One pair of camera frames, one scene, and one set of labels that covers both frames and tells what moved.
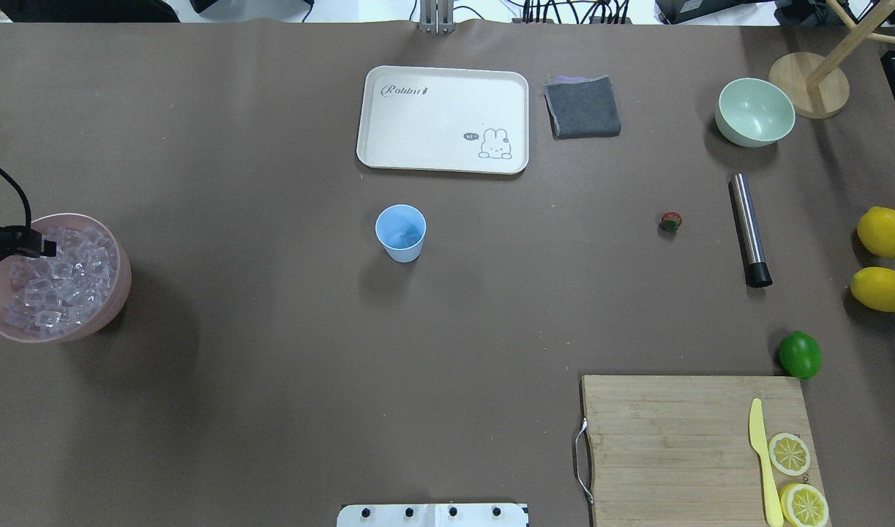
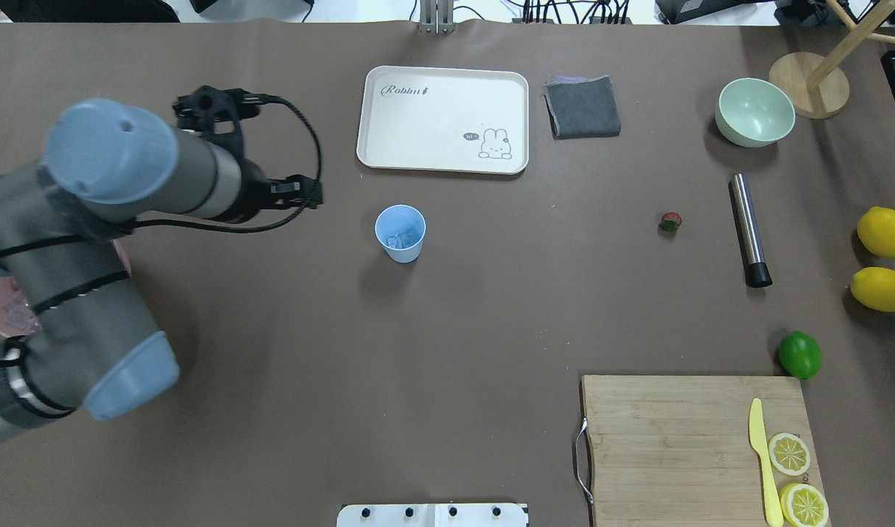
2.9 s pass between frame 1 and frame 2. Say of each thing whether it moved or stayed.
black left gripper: moved
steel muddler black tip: stayed
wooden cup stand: stayed
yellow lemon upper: stayed
